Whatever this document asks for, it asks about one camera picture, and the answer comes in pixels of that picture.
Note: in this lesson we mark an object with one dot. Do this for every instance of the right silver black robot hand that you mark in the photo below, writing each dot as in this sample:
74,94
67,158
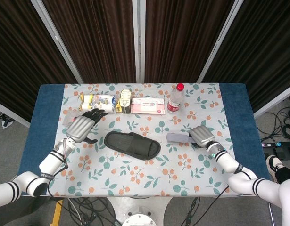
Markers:
203,135

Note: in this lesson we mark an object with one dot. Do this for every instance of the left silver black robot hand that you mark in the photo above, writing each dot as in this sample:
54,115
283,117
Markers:
80,128

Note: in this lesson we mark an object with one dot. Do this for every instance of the black rubber slipper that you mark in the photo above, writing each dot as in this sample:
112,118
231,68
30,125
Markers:
131,144

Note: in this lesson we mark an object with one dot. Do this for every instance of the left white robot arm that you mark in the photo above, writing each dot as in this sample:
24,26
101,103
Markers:
50,162

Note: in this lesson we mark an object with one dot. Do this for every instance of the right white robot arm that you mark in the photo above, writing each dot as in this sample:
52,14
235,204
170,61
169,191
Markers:
232,164

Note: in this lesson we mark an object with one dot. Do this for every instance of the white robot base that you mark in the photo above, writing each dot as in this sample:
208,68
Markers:
138,212

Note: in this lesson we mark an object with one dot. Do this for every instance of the clear bag with red items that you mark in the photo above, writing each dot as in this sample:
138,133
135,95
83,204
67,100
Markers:
69,120

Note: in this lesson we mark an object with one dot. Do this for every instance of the white bag rolls pack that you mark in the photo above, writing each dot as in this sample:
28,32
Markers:
97,101

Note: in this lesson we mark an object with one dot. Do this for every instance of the blue table cover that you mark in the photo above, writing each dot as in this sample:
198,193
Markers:
43,113

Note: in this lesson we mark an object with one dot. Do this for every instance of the clear water bottle red cap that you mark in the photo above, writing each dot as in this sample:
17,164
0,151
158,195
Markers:
175,101

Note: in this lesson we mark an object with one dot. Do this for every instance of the black and gold tin can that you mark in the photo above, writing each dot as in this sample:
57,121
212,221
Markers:
125,101

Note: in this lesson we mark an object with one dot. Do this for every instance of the pink wet wipes pack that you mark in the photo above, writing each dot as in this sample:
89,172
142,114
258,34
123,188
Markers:
147,106

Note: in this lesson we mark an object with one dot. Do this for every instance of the black power strip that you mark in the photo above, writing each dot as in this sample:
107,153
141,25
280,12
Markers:
276,144

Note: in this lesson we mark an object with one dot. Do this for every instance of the floral print tablecloth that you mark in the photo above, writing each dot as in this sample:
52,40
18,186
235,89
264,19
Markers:
140,174

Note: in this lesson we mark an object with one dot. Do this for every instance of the white black sneaker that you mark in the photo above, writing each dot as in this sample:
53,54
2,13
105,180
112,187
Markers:
273,164

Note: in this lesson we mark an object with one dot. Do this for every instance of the dark fabric screen panel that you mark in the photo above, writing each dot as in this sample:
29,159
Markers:
260,51
182,40
22,58
95,40

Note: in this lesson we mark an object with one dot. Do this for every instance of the black trouser leg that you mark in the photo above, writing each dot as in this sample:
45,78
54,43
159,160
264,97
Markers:
287,174

